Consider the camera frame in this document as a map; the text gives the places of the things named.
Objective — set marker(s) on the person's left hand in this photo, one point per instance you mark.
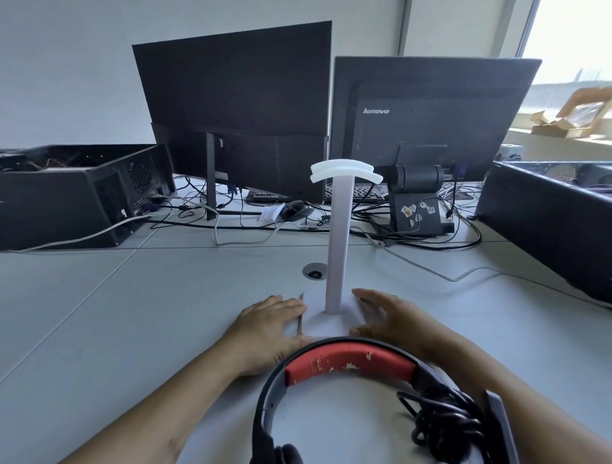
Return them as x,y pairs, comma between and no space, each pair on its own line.
260,334

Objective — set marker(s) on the person's right hand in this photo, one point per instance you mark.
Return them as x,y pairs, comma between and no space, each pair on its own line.
406,330

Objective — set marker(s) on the person's left thumb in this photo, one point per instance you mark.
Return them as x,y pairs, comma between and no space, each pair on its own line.
299,342

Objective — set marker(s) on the person's right thumb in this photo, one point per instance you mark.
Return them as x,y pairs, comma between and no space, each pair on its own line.
366,331

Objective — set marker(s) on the white headphone stand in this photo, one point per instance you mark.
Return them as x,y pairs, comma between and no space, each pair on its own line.
338,239

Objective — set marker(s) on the person's left forearm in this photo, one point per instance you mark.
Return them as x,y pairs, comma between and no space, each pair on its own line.
162,411

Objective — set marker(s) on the person's right forearm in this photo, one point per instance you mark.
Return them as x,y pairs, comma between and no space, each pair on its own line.
516,382

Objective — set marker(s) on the black and red headset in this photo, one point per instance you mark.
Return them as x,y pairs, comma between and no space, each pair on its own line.
354,361

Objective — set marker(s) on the white paper tag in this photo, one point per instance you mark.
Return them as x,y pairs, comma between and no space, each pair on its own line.
268,215

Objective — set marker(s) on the black computer mouse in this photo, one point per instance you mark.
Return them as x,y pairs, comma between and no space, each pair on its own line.
295,210

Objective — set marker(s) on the wide black keyboard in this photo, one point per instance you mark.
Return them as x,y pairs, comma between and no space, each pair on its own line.
363,191

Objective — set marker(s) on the small black keyboard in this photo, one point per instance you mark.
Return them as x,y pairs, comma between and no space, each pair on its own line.
265,196

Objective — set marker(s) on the black mesh-sided computer tower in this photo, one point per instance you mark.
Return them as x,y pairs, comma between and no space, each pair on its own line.
550,220

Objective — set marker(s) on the black monitor with stickered stand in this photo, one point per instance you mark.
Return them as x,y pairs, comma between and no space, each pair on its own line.
430,124

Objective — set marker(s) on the small blue and white device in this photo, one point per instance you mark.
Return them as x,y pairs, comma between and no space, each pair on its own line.
509,152

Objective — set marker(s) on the black flat-back computer monitor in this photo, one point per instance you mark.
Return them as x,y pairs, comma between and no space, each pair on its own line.
234,110

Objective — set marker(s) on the black open computer tower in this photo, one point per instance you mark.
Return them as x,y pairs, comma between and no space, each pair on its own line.
71,200

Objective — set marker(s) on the open cardboard box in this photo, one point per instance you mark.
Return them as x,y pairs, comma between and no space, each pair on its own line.
571,114

